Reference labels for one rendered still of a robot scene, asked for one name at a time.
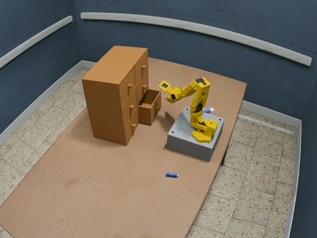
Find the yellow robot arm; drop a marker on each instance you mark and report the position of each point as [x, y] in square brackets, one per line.
[202, 87]

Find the wooden drawer front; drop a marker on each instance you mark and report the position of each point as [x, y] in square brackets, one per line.
[149, 106]
[127, 85]
[141, 66]
[129, 106]
[142, 86]
[131, 125]

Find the blue and white eraser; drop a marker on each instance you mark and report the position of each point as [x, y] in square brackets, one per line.
[208, 110]

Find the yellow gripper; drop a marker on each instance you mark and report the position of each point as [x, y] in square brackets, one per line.
[167, 87]

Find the brown chest of drawers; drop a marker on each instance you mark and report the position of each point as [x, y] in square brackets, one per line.
[101, 87]

